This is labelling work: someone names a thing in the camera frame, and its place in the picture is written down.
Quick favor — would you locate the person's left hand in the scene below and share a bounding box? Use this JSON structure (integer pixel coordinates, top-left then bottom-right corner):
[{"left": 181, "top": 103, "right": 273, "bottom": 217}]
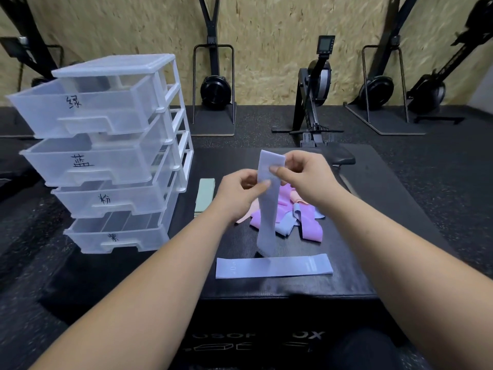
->
[{"left": 214, "top": 168, "right": 272, "bottom": 225}]

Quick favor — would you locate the person's right hand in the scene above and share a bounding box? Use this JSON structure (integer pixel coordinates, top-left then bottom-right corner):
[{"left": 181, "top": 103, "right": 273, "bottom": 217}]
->
[{"left": 269, "top": 150, "right": 344, "bottom": 208}]

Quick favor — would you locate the lavender resistance band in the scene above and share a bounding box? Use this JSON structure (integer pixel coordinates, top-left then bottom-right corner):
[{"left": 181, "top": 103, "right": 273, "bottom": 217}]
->
[
  {"left": 256, "top": 149, "right": 287, "bottom": 258},
  {"left": 215, "top": 253, "right": 334, "bottom": 280}
]

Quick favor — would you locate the person's left forearm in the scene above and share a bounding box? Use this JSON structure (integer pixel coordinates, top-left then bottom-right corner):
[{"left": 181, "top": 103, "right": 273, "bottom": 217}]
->
[{"left": 30, "top": 206, "right": 232, "bottom": 370}]

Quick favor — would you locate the person's right forearm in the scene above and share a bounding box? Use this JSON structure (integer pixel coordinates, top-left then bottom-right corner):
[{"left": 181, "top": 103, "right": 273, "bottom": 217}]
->
[{"left": 325, "top": 189, "right": 493, "bottom": 370}]

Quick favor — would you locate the pile of pastel resistance bands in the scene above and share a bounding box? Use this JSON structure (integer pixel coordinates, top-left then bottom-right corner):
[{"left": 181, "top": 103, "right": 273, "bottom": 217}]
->
[{"left": 235, "top": 184, "right": 326, "bottom": 243}]

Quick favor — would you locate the green resistance band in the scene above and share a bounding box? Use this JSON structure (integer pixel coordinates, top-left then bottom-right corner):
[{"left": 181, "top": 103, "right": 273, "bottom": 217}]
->
[{"left": 193, "top": 178, "right": 216, "bottom": 217}]

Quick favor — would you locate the black ski trainer machine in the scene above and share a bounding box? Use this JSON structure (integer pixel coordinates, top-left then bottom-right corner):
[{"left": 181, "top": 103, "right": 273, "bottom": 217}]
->
[
  {"left": 344, "top": 0, "right": 429, "bottom": 136},
  {"left": 191, "top": 0, "right": 236, "bottom": 137},
  {"left": 0, "top": 0, "right": 65, "bottom": 91}
]

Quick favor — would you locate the black foam plyo box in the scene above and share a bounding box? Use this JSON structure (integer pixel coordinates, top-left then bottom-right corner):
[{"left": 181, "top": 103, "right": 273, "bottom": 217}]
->
[{"left": 39, "top": 144, "right": 459, "bottom": 370}]

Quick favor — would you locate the translucent plastic drawer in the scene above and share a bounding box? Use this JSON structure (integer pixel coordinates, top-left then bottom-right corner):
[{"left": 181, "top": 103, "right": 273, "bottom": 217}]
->
[
  {"left": 51, "top": 165, "right": 178, "bottom": 219},
  {"left": 6, "top": 75, "right": 171, "bottom": 139},
  {"left": 19, "top": 112, "right": 175, "bottom": 188},
  {"left": 63, "top": 209, "right": 172, "bottom": 254}
]

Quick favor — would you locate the black upright rowing machine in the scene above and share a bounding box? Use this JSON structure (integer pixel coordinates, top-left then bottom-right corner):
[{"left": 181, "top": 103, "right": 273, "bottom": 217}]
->
[{"left": 406, "top": 0, "right": 493, "bottom": 125}]

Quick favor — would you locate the person's leg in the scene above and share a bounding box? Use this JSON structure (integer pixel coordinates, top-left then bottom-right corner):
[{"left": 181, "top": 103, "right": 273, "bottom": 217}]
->
[{"left": 330, "top": 327, "right": 407, "bottom": 370}]

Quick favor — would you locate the white plastic drawer cabinet frame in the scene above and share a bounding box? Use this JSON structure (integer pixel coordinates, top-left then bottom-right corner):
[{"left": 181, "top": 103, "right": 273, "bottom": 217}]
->
[{"left": 51, "top": 54, "right": 195, "bottom": 252}]

